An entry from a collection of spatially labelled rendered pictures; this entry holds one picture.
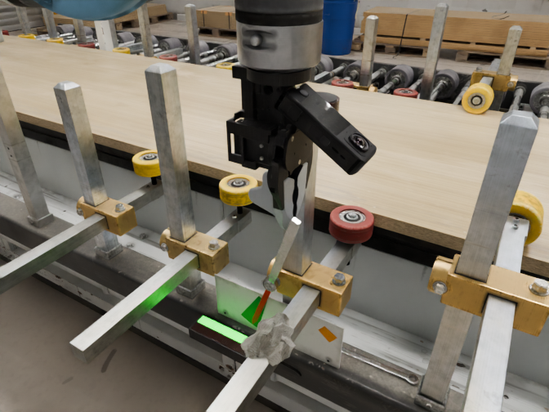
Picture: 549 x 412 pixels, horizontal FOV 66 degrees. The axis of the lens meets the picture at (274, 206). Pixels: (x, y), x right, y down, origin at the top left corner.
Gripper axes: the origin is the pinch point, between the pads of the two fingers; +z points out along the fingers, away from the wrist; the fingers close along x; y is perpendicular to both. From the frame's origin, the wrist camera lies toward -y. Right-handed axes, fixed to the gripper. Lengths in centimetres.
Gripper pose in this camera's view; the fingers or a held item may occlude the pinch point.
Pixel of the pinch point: (291, 221)
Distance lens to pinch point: 55.7
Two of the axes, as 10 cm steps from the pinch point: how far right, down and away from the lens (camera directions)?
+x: -5.0, 4.6, -7.3
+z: 0.0, 8.5, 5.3
